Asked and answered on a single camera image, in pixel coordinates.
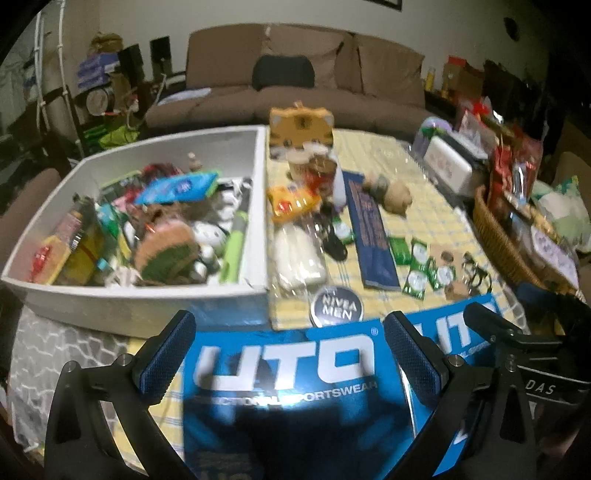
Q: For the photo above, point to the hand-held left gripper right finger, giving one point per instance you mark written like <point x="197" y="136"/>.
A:
<point x="411" y="355"/>

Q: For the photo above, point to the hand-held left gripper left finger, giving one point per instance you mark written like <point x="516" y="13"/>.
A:
<point x="166" y="355"/>

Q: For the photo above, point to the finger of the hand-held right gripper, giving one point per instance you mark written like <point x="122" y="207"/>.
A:
<point x="538" y="300"/>
<point x="489" y="323"/>

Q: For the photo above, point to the clear bag of white items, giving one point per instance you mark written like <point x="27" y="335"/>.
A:
<point x="298" y="261"/>

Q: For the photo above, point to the white storage box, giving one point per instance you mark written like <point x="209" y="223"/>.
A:
<point x="258" y="207"/>

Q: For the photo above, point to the orange tiger print box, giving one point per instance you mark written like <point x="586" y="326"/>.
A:
<point x="300" y="129"/>

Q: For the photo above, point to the yellow checked cloth desktop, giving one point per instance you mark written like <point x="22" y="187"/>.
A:
<point x="429" y="217"/>

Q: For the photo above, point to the brown card tag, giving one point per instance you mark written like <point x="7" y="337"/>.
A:
<point x="456" y="290"/>

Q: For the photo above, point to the green sachet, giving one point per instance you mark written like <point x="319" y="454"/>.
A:
<point x="421" y="255"/>
<point x="414" y="282"/>
<point x="399" y="250"/>
<point x="444" y="274"/>

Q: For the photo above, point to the wicker basket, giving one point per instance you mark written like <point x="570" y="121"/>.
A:
<point x="498" y="240"/>

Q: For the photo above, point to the dark blue round tin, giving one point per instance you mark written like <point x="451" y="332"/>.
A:
<point x="337" y="306"/>

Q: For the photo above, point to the brown and green knitted pouch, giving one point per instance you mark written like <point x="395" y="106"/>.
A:
<point x="166" y="251"/>

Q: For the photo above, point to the grey patterned mat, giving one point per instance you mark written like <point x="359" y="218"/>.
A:
<point x="55" y="350"/>

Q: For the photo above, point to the yellow box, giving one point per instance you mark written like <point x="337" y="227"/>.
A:
<point x="83" y="256"/>

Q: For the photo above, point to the green tube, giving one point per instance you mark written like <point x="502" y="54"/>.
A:
<point x="235" y="244"/>

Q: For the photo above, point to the dark blue flat packet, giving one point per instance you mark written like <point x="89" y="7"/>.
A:
<point x="371" y="230"/>

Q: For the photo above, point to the red snack packets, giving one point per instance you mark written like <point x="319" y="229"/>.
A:
<point x="515" y="170"/>

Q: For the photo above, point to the black car key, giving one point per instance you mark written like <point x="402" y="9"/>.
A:
<point x="334" y="244"/>

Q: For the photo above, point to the beige plush bear toy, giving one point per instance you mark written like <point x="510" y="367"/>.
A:
<point x="392" y="196"/>

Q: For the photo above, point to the white rectangular case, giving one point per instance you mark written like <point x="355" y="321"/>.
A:
<point x="450" y="164"/>

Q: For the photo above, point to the blue wipes packet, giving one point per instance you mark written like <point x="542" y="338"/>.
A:
<point x="178" y="187"/>

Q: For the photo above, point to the white plastic bottle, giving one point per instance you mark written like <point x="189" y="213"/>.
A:
<point x="340" y="187"/>

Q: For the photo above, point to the yellow snack packet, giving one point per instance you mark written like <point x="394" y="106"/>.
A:
<point x="293" y="201"/>

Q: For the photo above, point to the purple round container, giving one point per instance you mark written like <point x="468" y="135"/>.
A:
<point x="431" y="131"/>

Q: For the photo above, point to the red can with gold lid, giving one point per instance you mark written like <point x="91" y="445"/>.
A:
<point x="322" y="173"/>

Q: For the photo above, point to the brown chair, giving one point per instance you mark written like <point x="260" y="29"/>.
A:
<point x="27" y="203"/>

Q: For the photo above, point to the white paper cup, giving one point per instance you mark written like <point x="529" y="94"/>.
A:
<point x="318" y="148"/>
<point x="298" y="164"/>

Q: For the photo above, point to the green plastic bag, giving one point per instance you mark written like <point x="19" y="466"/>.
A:
<point x="119" y="137"/>

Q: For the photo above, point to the cardboard boxes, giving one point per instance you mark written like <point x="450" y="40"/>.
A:
<point x="461" y="76"/>

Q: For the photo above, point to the stack of blue boxes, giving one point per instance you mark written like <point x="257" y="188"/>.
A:
<point x="97" y="71"/>

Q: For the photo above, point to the black cushion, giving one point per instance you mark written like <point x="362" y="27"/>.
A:
<point x="282" y="71"/>

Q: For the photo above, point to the brown sofa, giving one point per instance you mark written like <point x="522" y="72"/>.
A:
<point x="295" y="60"/>

